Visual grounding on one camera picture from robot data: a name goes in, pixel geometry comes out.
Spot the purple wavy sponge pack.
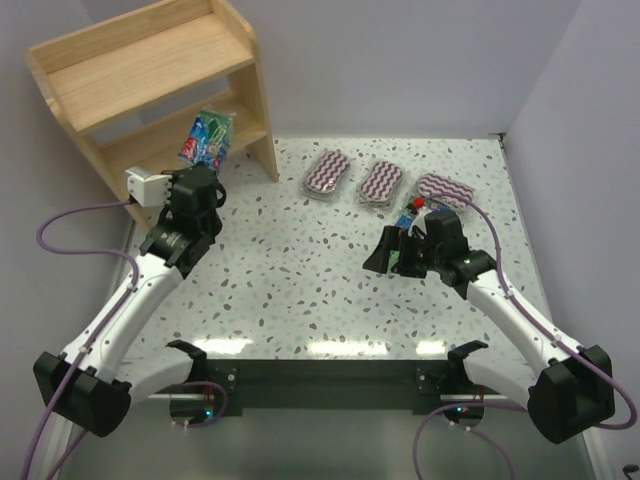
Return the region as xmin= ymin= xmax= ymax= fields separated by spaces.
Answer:
xmin=301 ymin=149 xmax=352 ymax=201
xmin=357 ymin=160 xmax=404 ymax=208
xmin=416 ymin=173 xmax=475 ymax=212

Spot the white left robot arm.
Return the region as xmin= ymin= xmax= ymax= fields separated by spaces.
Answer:
xmin=33 ymin=163 xmax=226 ymax=437

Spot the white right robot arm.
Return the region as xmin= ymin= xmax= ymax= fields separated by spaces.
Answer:
xmin=363 ymin=210 xmax=615 ymax=444

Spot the wooden three-tier shelf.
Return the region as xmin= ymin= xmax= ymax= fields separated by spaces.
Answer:
xmin=25 ymin=1 xmax=279 ymax=200

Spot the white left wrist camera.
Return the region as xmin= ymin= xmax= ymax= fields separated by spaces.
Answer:
xmin=125 ymin=167 xmax=171 ymax=208

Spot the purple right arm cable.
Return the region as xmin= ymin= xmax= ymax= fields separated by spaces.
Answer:
xmin=429 ymin=197 xmax=639 ymax=431

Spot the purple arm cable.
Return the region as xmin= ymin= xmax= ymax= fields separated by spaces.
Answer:
xmin=22 ymin=199 xmax=146 ymax=480
xmin=429 ymin=197 xmax=639 ymax=431

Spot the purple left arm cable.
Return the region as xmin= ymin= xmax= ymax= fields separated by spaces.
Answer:
xmin=22 ymin=199 xmax=146 ymax=480

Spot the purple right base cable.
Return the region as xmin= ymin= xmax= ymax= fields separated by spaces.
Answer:
xmin=412 ymin=403 xmax=521 ymax=480

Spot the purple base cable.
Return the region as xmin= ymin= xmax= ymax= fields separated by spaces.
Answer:
xmin=412 ymin=403 xmax=521 ymax=480
xmin=169 ymin=379 xmax=229 ymax=430

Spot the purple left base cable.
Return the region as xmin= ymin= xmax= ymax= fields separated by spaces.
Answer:
xmin=169 ymin=379 xmax=229 ymax=430

